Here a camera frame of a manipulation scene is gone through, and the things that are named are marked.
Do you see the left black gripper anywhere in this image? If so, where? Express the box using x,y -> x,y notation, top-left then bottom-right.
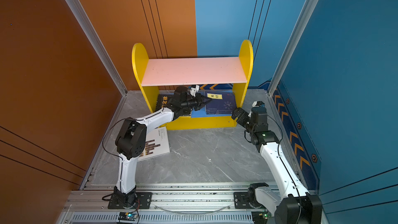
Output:
180,93 -> 212,111

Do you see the dark book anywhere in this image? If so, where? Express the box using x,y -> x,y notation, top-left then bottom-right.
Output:
155,94 -> 173,111

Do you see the white brown patterned booklet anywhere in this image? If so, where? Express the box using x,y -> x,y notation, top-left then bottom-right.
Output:
138,127 -> 170,161

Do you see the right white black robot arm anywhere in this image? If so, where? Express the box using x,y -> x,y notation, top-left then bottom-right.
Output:
232,106 -> 322,224

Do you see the yellow pink blue bookshelf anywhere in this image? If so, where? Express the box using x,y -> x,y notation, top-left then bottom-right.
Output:
132,40 -> 254,132

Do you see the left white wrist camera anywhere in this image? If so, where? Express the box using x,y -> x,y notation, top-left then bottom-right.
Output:
190,85 -> 200,97

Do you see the left green circuit board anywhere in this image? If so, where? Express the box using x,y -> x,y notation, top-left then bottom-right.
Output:
118,212 -> 140,224

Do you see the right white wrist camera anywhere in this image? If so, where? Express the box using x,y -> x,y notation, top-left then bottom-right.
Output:
252,101 -> 265,107

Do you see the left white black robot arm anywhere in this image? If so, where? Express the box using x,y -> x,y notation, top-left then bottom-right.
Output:
112,86 -> 212,208

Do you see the navy book bottom yellow label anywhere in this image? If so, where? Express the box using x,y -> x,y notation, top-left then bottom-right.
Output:
205,91 -> 237,115

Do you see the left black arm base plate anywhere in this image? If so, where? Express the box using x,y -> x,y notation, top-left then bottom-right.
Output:
107,191 -> 152,210

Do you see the aluminium rail frame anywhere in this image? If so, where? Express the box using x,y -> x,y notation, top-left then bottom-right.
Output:
57,183 -> 268,224

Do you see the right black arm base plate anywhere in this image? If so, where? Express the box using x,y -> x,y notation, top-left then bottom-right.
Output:
233,191 -> 265,209

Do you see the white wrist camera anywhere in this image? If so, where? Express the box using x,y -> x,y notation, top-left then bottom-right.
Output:
252,101 -> 265,107
190,85 -> 200,97

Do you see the right small circuit board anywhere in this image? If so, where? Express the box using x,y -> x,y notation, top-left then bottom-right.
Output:
251,211 -> 275,224

